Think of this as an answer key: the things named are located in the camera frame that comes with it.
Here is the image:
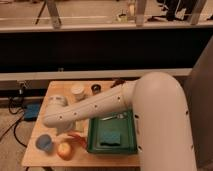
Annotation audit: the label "silver fork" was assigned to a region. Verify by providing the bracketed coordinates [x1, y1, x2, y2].
[101, 113, 126, 121]

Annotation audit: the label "dark grape bunch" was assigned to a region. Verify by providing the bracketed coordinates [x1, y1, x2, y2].
[111, 79, 126, 88]

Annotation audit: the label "black cables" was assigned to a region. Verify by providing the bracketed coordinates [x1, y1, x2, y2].
[0, 81, 28, 148]

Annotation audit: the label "blue cup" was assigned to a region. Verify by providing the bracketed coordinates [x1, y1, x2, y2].
[35, 134, 53, 152]

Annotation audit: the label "green plastic tray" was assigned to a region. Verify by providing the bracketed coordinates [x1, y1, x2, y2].
[87, 110, 137, 154]

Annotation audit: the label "wooden table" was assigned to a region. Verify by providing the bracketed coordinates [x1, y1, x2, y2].
[22, 81, 139, 168]

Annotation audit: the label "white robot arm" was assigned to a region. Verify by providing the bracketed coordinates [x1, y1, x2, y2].
[43, 72, 197, 171]

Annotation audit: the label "red chili pepper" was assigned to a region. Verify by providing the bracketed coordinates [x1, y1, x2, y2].
[68, 132, 87, 148]

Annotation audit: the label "yellow red apple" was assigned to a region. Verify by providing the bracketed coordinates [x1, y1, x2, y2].
[57, 142, 72, 160]

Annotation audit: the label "small dark can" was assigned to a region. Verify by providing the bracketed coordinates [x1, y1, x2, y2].
[91, 84, 101, 95]

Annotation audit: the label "blue box on floor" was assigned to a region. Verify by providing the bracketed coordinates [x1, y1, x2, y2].
[24, 103, 41, 121]

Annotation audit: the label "red bowl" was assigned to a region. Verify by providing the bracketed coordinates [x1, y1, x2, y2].
[56, 122, 75, 133]

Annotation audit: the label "teal sponge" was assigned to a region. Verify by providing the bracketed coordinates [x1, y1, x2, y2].
[100, 132, 121, 146]

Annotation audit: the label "white cup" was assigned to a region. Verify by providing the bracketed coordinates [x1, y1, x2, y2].
[71, 83, 85, 101]

